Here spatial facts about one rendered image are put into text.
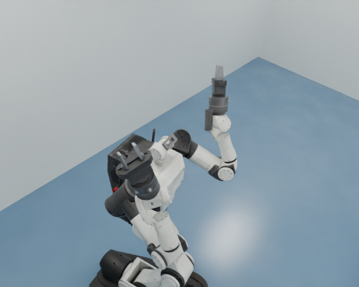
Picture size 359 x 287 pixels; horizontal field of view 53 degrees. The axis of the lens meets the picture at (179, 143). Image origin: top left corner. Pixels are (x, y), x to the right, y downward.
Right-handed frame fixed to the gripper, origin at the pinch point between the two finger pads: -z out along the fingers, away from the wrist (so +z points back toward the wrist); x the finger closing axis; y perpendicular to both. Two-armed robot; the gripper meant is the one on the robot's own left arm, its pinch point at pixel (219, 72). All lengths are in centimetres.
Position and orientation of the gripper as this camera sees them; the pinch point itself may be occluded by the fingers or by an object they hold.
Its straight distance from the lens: 164.9
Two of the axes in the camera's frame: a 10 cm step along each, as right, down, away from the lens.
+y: -10.0, 0.2, -0.5
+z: 0.0, 9.6, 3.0
